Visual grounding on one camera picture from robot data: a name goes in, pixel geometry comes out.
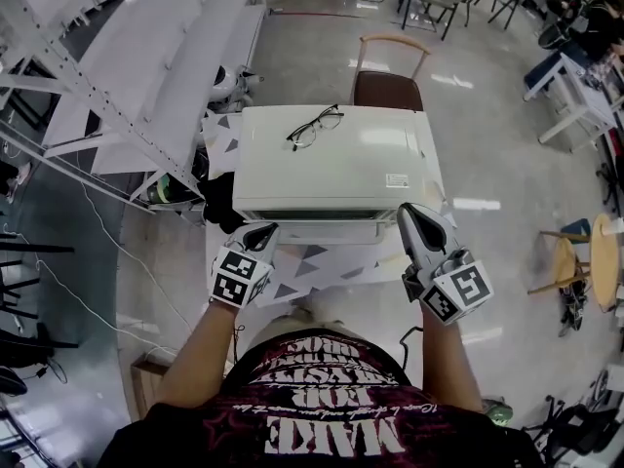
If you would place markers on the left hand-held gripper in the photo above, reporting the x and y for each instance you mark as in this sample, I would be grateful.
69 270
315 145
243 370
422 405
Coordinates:
239 276

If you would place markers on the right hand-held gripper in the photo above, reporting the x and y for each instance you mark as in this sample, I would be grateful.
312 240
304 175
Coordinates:
456 285

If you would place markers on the white toaster oven door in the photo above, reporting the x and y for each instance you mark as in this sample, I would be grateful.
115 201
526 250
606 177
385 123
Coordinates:
331 232

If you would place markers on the white toaster oven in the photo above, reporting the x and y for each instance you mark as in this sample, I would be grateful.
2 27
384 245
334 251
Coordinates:
336 164

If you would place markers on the person's right forearm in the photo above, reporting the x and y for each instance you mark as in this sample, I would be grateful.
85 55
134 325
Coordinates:
448 363

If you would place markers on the person's left forearm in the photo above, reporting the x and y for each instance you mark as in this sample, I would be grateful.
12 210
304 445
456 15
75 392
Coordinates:
195 359

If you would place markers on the black cloth bundle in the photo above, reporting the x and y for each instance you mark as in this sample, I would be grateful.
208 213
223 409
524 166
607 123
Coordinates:
222 203

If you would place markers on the white triangle-patterned table cover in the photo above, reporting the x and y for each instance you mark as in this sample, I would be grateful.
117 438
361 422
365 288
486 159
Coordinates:
322 266

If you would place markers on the person's beige shorts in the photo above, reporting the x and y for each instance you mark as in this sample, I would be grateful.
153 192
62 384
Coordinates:
292 324

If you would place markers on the green tape roll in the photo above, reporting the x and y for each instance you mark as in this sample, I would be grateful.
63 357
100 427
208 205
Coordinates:
158 190

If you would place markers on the black-framed eyeglasses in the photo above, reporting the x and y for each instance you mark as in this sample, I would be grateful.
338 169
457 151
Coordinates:
312 127

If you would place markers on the round wooden stool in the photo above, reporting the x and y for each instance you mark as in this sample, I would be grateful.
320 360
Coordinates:
565 261

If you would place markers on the brown chair with wooden back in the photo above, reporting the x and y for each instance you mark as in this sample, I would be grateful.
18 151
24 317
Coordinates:
387 90

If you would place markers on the white robot head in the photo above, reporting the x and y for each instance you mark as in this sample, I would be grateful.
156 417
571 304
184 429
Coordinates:
226 83

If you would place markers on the round wooden table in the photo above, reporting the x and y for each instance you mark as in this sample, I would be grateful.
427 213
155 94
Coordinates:
604 261

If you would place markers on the wooden box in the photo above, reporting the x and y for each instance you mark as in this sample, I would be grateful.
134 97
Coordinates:
146 383

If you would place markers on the person's dark red printed shirt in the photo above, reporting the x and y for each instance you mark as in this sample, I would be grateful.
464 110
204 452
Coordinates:
317 417

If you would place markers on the greenish round object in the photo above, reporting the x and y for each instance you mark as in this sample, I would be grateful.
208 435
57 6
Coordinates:
498 412

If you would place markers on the white side table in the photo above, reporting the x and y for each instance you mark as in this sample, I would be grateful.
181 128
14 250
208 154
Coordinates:
580 86

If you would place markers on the black waste bin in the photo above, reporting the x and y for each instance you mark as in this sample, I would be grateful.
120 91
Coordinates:
553 37

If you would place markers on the black metal rack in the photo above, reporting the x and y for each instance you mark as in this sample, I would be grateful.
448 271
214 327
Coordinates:
24 290

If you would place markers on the white perforated metal frame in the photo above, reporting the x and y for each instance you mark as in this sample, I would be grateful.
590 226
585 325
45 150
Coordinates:
92 86

